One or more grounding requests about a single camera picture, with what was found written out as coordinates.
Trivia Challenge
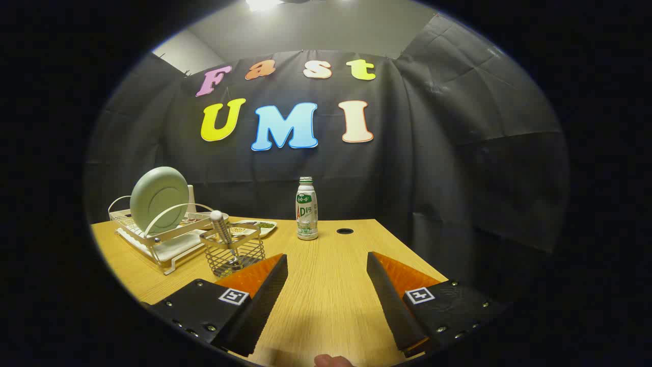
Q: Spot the white drink bottle green label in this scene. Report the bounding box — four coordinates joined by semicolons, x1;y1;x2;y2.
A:
295;177;319;241

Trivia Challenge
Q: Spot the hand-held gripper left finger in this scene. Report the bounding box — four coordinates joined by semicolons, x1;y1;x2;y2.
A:
145;253;289;357

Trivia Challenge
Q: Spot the pale green plate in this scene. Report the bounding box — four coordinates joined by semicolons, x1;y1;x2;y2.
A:
129;166;190;234

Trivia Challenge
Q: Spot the metal wire basket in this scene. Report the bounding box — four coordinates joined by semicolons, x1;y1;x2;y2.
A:
200;223;266;278

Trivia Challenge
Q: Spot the white divided dish with beans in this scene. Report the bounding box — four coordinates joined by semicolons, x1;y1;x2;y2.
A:
232;219;278;239

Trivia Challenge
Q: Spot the black backdrop cloth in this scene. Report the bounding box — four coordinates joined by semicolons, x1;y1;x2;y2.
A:
84;13;570;306

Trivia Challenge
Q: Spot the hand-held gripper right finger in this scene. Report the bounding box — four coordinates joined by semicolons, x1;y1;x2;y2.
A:
366;251;505;358

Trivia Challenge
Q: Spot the white wire dish rack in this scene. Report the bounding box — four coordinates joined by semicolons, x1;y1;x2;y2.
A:
108;195;230;276

